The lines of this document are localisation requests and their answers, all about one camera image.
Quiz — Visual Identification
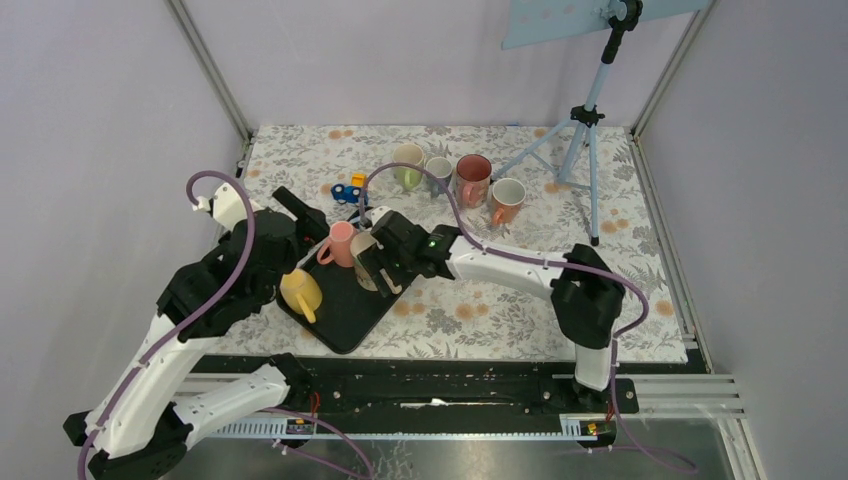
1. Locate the plain pink mug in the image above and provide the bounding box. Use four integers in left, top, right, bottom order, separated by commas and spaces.
316, 221, 357, 268

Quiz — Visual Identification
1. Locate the cream floral mug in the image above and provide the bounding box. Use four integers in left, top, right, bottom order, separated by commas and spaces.
351, 232, 389, 293

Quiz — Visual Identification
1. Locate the light green mug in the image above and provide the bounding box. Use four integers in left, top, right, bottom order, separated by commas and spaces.
392, 143, 426, 191

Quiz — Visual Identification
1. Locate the grey mug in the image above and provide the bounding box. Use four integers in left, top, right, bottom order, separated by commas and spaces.
425, 157, 453, 199

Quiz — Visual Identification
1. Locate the salmon textured square mug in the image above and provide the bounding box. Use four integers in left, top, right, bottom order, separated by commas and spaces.
491, 178, 526, 227

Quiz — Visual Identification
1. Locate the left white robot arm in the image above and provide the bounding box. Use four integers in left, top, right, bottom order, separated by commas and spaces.
64, 184, 329, 479

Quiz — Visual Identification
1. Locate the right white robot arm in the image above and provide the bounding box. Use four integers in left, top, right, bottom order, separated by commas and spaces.
361, 207, 625, 412

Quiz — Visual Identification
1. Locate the yellow mug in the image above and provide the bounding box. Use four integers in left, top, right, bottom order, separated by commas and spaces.
279, 268, 323, 324

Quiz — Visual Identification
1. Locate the blue yellow toy truck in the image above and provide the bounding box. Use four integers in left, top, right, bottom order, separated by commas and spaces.
331, 173, 369, 205

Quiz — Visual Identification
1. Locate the black plastic tray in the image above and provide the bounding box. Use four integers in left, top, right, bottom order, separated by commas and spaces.
277, 251, 400, 354

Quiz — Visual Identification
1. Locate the floral tablecloth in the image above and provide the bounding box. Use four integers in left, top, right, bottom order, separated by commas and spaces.
245, 125, 686, 363

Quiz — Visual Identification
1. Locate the light blue tripod stand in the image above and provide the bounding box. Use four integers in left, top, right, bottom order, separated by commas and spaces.
493, 0, 711, 248

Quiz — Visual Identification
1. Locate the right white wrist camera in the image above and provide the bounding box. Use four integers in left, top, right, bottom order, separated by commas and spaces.
360, 205, 393, 229

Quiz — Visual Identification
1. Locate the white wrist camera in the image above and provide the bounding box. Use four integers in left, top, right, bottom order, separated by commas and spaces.
360, 205, 393, 229
186, 182, 261, 232

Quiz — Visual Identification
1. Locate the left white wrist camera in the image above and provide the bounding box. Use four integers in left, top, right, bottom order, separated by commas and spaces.
186, 182, 261, 232

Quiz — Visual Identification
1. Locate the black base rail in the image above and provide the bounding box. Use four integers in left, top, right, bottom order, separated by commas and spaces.
193, 353, 640, 436

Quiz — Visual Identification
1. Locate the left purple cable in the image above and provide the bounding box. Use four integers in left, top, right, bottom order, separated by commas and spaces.
76, 170, 376, 480

